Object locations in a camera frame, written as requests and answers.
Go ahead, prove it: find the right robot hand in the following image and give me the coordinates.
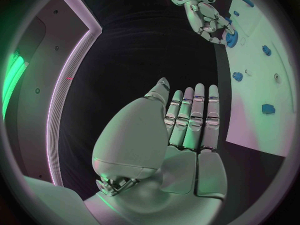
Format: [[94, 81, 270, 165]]
[[183, 0, 236, 46]]

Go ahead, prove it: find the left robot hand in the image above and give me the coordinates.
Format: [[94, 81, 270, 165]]
[[83, 77, 229, 225]]

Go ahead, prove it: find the white task board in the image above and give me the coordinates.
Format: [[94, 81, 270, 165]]
[[224, 0, 297, 158]]

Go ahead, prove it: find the long blue cylinder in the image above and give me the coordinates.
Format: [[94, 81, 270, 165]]
[[236, 0, 255, 9]]

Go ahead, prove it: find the small blue gear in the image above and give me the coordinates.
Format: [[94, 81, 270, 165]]
[[231, 71, 244, 83]]

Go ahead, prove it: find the blue plug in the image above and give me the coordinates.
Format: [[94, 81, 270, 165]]
[[261, 45, 273, 57]]

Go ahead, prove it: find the blue block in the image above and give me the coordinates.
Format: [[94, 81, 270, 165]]
[[261, 103, 277, 115]]

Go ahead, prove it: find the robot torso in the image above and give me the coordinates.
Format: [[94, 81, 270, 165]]
[[4, 0, 104, 188]]

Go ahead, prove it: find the glowing light bar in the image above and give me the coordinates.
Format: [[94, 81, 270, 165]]
[[1, 49, 30, 121]]

